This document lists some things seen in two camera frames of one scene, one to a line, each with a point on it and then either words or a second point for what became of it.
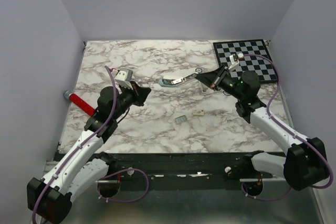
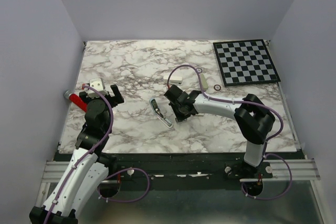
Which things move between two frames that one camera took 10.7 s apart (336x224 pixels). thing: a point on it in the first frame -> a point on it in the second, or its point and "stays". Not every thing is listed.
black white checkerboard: [263, 67] stays
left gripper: [140, 94] -> [116, 99]
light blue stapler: [172, 83] -> [159, 114]
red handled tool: [80, 104] stays
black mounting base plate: [180, 167] stays
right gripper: [213, 79] -> [179, 117]
